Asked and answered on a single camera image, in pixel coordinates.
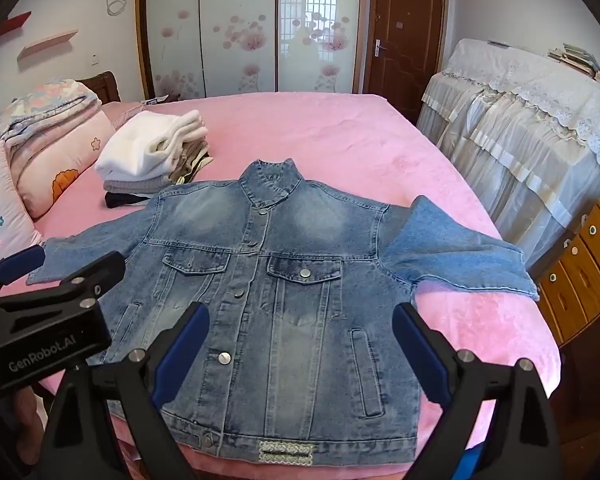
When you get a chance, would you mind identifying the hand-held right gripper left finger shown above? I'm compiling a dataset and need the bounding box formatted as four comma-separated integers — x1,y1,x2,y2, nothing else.
35,301,211,480

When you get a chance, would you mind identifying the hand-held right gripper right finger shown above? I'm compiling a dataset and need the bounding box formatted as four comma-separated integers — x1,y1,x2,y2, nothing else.
392,301,563,480

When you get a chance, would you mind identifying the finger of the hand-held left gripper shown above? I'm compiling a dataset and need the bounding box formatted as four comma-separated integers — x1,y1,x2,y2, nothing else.
0,246,47,296
0,251,127,321

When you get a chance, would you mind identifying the blue denim jacket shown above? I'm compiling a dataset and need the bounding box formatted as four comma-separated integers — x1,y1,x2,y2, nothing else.
26,158,540,466

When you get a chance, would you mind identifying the person's left forearm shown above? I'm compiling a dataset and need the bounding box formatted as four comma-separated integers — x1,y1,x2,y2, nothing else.
10,385,48,466

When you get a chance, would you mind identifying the pink Playmate pillow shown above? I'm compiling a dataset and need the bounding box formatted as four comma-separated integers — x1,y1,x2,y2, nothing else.
0,140,43,266

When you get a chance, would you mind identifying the black folded garment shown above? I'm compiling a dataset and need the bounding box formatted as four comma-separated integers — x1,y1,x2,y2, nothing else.
104,191,153,209

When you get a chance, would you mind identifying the grey folded knit garment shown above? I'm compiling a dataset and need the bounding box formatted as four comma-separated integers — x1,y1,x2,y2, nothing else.
102,172,181,196

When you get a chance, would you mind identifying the pink flower print pillow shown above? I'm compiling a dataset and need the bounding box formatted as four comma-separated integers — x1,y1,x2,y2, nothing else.
17,109,117,220

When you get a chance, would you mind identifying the white folded sweater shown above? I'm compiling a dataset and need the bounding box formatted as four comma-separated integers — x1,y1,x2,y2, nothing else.
95,109,209,180

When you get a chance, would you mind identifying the blue textured object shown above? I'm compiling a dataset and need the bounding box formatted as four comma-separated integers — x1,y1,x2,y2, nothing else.
450,447,485,480

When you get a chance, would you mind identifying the light green folded garment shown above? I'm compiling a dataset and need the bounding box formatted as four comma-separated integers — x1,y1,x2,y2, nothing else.
167,152,215,187

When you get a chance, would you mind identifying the folded floral quilt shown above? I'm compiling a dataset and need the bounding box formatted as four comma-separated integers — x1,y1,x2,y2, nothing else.
0,78,101,161

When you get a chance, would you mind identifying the dark wooden headboard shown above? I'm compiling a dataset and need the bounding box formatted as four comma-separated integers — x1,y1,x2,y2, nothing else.
75,71,123,106

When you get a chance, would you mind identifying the wooden drawer cabinet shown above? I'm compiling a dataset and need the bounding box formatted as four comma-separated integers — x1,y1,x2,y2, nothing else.
534,199,600,346

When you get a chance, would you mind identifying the white lace furniture cover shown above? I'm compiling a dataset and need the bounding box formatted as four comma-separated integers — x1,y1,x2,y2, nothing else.
417,37,600,281

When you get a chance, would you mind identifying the pink bed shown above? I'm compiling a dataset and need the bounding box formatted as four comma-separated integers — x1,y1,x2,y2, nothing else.
30,91,563,480

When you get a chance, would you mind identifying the floral sliding door wardrobe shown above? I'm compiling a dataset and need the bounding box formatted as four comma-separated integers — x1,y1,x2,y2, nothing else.
135,0,368,103

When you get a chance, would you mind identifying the brown wooden door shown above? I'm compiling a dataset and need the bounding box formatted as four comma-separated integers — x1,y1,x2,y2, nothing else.
364,0,448,126

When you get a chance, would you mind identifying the stack of books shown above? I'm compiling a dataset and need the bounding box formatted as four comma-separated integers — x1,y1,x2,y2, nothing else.
547,42,600,96

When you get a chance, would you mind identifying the pink wall shelf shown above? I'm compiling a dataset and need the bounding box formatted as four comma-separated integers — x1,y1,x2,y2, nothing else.
17,30,78,61

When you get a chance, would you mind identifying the red wall shelf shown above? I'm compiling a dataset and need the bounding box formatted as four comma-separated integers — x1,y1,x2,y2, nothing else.
0,10,33,41

